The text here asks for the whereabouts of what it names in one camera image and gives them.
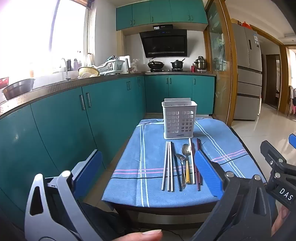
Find gas stove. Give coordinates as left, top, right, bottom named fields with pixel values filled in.
left=145, top=68, right=189, bottom=73

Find person's left hand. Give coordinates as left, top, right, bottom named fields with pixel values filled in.
left=115, top=229, right=162, bottom=241

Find black range hood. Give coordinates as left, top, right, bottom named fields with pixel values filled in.
left=139, top=24, right=188, bottom=58

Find white dish rack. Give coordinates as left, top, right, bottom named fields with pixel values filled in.
left=96, top=56, right=125, bottom=76

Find black chopstick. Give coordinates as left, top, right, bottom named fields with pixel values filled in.
left=172, top=145, right=183, bottom=192

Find wooden glass-door cabinet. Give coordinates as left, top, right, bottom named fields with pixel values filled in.
left=203, top=0, right=238, bottom=127

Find speckled kitchen countertop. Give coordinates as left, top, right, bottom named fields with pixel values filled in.
left=0, top=71, right=216, bottom=116

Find black wok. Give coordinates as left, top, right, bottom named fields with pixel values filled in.
left=147, top=58, right=165, bottom=69

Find yellow bowl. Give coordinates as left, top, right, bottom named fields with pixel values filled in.
left=78, top=66, right=100, bottom=79

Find person's right hand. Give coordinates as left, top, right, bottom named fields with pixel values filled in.
left=270, top=205, right=296, bottom=238

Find small steel spoon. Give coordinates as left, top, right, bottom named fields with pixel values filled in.
left=175, top=153, right=187, bottom=189

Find steel stock pot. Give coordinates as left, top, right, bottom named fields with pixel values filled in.
left=194, top=56, right=207, bottom=70

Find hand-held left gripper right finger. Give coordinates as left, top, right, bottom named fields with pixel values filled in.
left=190, top=149, right=278, bottom=241

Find dark wooden door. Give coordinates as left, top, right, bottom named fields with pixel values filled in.
left=265, top=54, right=281, bottom=108

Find dark wooden table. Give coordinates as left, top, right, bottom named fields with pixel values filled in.
left=107, top=126, right=278, bottom=230

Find teal base cabinet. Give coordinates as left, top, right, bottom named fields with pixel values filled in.
left=0, top=75, right=146, bottom=232
left=144, top=75, right=215, bottom=115

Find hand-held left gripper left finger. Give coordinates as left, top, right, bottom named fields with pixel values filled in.
left=24, top=149, right=104, bottom=241

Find steel basin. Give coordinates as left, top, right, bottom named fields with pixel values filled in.
left=2, top=78, right=36, bottom=100

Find white plastic utensil holder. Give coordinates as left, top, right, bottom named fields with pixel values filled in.
left=161, top=98, right=197, bottom=140

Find white cutting board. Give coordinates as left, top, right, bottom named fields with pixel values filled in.
left=118, top=56, right=131, bottom=74

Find dark red chopstick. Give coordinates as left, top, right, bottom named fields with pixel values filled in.
left=196, top=138, right=201, bottom=191

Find black cooking pot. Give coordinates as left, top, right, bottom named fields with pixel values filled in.
left=171, top=58, right=185, bottom=69

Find grey chopstick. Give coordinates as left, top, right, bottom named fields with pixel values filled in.
left=162, top=142, right=167, bottom=191

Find teal wall cabinet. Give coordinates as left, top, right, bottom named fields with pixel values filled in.
left=116, top=0, right=208, bottom=31

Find steel faucet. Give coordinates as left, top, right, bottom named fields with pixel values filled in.
left=61, top=58, right=71, bottom=81

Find kitchen window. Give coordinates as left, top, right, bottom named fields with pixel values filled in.
left=0, top=0, right=89, bottom=77

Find blue striped cloth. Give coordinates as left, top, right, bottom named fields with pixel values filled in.
left=102, top=118, right=249, bottom=208

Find silver refrigerator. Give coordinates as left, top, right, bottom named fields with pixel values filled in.
left=232, top=23, right=263, bottom=121

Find yellow-handled steel spoon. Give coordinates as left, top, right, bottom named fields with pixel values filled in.
left=181, top=144, right=192, bottom=184

